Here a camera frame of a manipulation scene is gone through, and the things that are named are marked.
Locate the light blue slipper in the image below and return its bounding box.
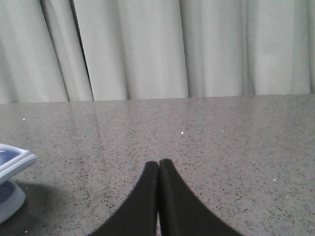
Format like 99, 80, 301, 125
0, 181, 26, 224
0, 144, 37, 184

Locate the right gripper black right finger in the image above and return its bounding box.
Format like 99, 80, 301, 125
158, 159, 240, 236

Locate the white pleated curtain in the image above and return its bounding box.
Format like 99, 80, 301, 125
0, 0, 315, 104

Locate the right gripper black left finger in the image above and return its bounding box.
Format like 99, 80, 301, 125
90, 161, 158, 236

